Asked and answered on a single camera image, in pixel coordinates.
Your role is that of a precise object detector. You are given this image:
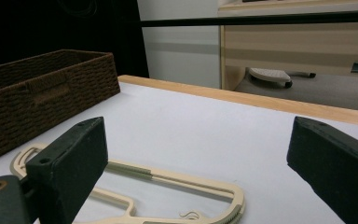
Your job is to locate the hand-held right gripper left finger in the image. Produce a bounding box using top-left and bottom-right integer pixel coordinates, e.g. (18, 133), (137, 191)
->
(25, 116), (109, 224)

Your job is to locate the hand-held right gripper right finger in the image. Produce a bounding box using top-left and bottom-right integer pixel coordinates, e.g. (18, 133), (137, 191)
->
(286, 116), (358, 224)

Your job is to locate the brown woven basket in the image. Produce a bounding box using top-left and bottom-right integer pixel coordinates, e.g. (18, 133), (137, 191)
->
(0, 49), (121, 166)

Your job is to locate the cream plastic clothes hanger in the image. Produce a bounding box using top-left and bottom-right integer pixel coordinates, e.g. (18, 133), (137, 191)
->
(9, 143), (246, 224)

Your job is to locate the office chair base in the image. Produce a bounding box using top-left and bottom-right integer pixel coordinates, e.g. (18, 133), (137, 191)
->
(247, 67), (317, 89)

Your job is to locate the light wooden desk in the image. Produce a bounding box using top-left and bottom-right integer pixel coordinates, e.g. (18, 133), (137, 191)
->
(217, 0), (358, 91)

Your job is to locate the white table mat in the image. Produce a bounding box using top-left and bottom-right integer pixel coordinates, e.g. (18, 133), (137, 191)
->
(0, 81), (358, 224)

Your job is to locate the black curtain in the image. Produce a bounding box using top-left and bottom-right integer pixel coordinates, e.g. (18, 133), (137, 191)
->
(0, 0), (150, 78)

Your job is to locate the white cabinet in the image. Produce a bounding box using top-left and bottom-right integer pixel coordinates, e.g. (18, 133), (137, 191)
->
(136, 0), (222, 90)

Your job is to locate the black horizontal frame bar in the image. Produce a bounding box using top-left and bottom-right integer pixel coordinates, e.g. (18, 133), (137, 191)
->
(139, 10), (358, 28)

